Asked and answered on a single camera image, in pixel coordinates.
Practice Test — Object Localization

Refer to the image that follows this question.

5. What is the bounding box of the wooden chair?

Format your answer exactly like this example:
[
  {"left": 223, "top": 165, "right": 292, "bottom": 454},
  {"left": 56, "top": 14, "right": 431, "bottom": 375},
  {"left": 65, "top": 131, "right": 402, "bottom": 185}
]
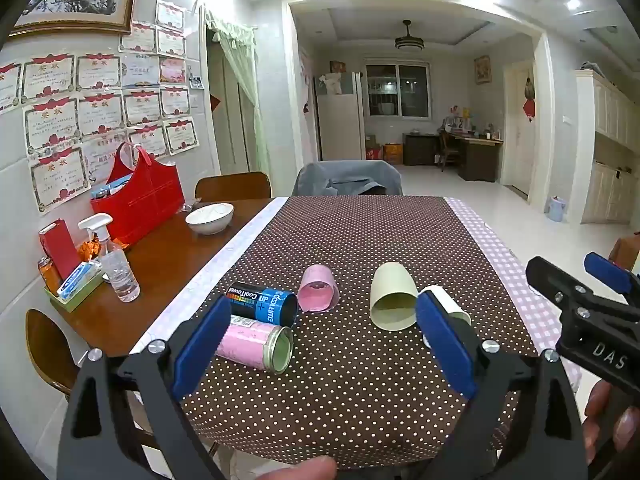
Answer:
[
  {"left": 194, "top": 171, "right": 272, "bottom": 202},
  {"left": 25, "top": 308, "right": 86, "bottom": 403}
]

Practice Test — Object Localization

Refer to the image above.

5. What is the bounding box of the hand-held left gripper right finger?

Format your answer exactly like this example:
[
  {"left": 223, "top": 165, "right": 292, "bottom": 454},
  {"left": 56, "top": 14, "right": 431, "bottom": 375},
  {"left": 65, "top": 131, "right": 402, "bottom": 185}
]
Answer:
[{"left": 415, "top": 291, "right": 588, "bottom": 480}]

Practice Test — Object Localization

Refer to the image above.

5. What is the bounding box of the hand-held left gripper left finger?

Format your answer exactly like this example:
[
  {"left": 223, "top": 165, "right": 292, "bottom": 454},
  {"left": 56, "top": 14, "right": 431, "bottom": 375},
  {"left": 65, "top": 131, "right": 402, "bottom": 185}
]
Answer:
[{"left": 56, "top": 295, "right": 233, "bottom": 480}]

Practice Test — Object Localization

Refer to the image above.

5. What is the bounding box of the wooden table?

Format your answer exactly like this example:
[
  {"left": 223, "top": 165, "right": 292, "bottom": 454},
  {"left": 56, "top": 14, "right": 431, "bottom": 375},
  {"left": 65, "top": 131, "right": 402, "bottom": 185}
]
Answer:
[{"left": 50, "top": 197, "right": 273, "bottom": 358}]

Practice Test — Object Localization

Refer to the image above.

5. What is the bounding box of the white cup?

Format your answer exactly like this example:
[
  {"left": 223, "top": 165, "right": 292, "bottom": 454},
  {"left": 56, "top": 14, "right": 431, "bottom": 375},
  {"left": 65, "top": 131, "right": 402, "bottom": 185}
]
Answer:
[{"left": 417, "top": 285, "right": 472, "bottom": 350}]

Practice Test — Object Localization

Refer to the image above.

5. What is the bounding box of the green curtain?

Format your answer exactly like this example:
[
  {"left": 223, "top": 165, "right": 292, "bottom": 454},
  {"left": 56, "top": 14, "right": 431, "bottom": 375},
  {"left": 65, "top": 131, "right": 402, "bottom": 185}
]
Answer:
[{"left": 205, "top": 7, "right": 271, "bottom": 176}]

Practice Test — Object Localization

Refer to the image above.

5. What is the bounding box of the window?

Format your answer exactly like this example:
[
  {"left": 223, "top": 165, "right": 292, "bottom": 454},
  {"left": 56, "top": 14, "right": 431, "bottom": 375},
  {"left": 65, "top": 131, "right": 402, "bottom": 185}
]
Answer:
[{"left": 365, "top": 62, "right": 432, "bottom": 120}]

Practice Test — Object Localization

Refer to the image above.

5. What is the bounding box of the person's left hand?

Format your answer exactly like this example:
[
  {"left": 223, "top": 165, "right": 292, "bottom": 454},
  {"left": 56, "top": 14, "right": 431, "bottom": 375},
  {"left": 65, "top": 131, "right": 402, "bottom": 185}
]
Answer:
[{"left": 254, "top": 455, "right": 339, "bottom": 480}]

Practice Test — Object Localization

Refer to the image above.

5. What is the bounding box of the orange can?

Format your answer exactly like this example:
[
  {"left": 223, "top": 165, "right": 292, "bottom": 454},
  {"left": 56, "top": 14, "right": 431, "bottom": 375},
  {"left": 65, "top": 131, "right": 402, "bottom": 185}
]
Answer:
[{"left": 37, "top": 256, "right": 61, "bottom": 293}]

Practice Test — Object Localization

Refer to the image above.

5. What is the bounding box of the pink cup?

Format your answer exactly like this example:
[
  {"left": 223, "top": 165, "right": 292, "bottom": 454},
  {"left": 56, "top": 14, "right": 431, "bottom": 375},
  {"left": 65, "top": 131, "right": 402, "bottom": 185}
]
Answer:
[{"left": 297, "top": 265, "right": 340, "bottom": 312}]

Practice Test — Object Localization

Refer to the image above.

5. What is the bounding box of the white door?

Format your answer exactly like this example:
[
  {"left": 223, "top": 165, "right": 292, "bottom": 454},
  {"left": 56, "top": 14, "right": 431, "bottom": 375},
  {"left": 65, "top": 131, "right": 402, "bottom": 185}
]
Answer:
[{"left": 502, "top": 62, "right": 536, "bottom": 196}]

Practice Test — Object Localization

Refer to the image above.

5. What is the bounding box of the pink checked tablecloth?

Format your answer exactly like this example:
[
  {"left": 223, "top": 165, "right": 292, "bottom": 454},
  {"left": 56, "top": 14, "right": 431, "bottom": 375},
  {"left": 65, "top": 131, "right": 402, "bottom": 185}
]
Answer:
[{"left": 445, "top": 196, "right": 583, "bottom": 396}]

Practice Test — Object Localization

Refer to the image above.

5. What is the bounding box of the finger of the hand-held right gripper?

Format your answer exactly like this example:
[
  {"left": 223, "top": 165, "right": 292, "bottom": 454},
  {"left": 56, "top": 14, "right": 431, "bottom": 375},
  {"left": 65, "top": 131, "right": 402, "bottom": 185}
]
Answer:
[
  {"left": 526, "top": 256, "right": 640, "bottom": 321},
  {"left": 583, "top": 252, "right": 640, "bottom": 296}
]

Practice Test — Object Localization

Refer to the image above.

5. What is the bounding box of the pale green cup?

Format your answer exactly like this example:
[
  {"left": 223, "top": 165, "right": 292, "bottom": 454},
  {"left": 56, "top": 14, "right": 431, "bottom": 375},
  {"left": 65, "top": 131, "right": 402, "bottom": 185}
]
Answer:
[{"left": 370, "top": 261, "right": 419, "bottom": 332}]

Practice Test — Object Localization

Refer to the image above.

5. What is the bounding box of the person's right hand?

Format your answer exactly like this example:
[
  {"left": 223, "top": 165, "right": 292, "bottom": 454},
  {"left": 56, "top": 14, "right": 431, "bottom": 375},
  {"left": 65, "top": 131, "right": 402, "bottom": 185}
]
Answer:
[{"left": 582, "top": 379, "right": 640, "bottom": 466}]

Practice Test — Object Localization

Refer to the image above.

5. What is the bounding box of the white patterned tablecloth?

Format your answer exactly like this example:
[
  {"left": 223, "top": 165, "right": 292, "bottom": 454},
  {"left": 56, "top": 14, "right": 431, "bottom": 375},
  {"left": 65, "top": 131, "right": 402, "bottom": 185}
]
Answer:
[{"left": 130, "top": 197, "right": 291, "bottom": 356}]

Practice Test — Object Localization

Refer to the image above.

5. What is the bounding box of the dark low cabinet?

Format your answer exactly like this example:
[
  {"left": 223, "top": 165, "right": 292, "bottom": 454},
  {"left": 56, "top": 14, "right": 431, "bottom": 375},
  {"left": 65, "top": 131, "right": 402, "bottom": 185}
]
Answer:
[{"left": 402, "top": 132, "right": 441, "bottom": 166}]

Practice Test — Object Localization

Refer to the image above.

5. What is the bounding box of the ceiling lamp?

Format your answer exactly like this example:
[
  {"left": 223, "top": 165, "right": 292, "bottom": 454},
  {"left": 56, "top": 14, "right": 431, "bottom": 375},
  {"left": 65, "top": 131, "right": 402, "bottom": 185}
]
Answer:
[{"left": 394, "top": 20, "right": 425, "bottom": 52}]

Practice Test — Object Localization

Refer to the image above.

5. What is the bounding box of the white tall cabinet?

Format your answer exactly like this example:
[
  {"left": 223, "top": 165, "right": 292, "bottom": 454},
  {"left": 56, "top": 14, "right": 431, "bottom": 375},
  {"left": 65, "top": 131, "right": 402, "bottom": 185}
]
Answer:
[{"left": 575, "top": 69, "right": 640, "bottom": 225}]

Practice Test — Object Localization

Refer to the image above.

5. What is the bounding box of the pink can with green lid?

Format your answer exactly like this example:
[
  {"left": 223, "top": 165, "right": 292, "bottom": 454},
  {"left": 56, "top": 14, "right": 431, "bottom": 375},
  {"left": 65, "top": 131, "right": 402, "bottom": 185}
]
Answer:
[{"left": 215, "top": 315, "right": 295, "bottom": 374}]

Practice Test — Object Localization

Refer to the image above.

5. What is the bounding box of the white refrigerator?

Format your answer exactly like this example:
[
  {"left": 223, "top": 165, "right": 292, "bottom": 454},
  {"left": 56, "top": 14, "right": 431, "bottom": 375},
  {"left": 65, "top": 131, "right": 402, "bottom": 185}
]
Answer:
[{"left": 315, "top": 71, "right": 366, "bottom": 162}]

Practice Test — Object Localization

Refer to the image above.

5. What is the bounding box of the dark desk chair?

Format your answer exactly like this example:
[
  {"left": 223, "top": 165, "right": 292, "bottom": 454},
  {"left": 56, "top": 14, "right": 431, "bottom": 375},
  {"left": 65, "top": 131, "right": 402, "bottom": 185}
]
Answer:
[{"left": 434, "top": 130, "right": 458, "bottom": 171}]

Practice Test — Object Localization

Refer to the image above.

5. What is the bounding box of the brown polka dot tablecloth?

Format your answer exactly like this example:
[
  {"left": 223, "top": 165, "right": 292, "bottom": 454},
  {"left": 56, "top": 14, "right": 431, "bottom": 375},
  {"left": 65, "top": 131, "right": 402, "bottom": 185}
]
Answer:
[{"left": 182, "top": 196, "right": 531, "bottom": 471}]

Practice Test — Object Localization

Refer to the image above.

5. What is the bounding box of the blue and white box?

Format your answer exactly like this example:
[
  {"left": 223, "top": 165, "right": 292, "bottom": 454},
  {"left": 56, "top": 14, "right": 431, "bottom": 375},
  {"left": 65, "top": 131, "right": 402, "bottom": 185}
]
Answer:
[{"left": 56, "top": 261, "right": 101, "bottom": 297}]

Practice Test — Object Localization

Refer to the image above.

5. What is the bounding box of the red bag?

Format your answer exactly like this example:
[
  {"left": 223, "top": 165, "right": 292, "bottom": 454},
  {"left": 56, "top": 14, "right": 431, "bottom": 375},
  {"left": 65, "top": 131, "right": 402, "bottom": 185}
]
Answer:
[{"left": 90, "top": 141, "right": 186, "bottom": 247}]

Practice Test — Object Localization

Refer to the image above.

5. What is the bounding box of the chair with grey cover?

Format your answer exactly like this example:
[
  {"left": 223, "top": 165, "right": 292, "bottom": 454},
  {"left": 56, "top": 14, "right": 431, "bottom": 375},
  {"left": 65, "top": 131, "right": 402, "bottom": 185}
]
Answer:
[{"left": 291, "top": 160, "right": 404, "bottom": 197}]

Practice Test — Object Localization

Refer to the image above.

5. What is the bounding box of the brown wooden furniture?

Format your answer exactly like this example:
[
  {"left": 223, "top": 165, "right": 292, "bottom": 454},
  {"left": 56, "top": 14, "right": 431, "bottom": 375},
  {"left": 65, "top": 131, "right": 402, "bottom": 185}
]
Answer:
[{"left": 607, "top": 234, "right": 640, "bottom": 271}]

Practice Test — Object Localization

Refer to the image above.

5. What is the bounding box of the red box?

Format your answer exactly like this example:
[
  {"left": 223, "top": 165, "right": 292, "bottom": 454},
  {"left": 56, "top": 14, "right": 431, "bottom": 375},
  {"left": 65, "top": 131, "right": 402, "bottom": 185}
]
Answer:
[{"left": 39, "top": 218, "right": 82, "bottom": 281}]

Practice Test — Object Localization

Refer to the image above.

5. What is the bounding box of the group of wall certificates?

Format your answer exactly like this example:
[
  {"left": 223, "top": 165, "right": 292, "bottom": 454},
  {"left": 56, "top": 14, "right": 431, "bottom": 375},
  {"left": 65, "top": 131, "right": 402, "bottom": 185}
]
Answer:
[{"left": 0, "top": 0, "right": 201, "bottom": 216}]

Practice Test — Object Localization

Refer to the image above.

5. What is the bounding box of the clear spray bottle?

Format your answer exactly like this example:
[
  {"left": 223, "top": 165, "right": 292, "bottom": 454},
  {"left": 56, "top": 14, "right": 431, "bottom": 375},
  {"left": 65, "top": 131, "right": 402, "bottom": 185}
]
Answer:
[{"left": 77, "top": 213, "right": 141, "bottom": 303}]

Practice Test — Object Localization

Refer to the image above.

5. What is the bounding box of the white bowl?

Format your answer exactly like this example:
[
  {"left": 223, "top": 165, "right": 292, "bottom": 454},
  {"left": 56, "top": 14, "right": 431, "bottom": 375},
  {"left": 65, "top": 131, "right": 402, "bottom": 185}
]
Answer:
[{"left": 185, "top": 203, "right": 235, "bottom": 235}]

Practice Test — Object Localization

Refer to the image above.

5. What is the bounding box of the black and blue can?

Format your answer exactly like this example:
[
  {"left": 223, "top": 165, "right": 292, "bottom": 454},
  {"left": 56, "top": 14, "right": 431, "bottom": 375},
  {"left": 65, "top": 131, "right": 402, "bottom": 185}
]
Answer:
[{"left": 226, "top": 282, "right": 300, "bottom": 327}]

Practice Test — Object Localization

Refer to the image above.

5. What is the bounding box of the green tray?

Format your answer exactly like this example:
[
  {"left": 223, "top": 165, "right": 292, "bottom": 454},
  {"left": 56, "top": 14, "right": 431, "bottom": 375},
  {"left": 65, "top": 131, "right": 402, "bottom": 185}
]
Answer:
[{"left": 44, "top": 270, "right": 105, "bottom": 313}]

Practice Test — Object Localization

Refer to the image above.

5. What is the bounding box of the dark wooden desk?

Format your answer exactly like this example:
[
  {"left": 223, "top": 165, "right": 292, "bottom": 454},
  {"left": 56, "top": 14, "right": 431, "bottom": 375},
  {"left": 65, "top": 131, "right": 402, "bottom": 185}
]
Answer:
[{"left": 440, "top": 127, "right": 504, "bottom": 182}]

